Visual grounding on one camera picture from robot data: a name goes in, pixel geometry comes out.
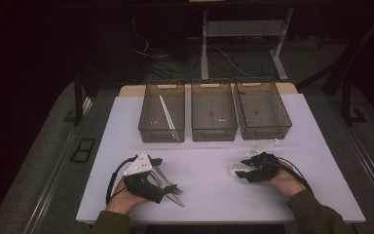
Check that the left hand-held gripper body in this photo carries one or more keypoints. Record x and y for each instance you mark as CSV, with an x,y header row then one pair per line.
x,y
141,187

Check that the white metal desk frame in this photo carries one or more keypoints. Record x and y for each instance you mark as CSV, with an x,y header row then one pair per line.
x,y
240,28

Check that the black floor socket frame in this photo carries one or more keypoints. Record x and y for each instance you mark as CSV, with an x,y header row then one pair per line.
x,y
82,150

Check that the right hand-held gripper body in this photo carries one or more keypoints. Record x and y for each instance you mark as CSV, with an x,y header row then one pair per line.
x,y
264,167

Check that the metal table knife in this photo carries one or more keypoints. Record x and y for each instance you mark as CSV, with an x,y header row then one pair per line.
x,y
177,200

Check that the person's right hand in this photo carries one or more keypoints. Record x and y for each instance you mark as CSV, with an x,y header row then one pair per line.
x,y
285,182

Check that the person's left hand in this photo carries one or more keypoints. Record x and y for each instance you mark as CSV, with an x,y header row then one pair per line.
x,y
121,201

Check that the white ceramic spoon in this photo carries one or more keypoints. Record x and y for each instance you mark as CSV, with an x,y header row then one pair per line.
x,y
235,168

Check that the smoky clear plastic bin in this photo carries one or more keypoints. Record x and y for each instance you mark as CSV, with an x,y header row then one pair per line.
x,y
212,113
156,113
259,112

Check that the metal floor rail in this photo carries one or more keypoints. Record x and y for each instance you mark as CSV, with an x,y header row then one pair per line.
x,y
50,182
366,165

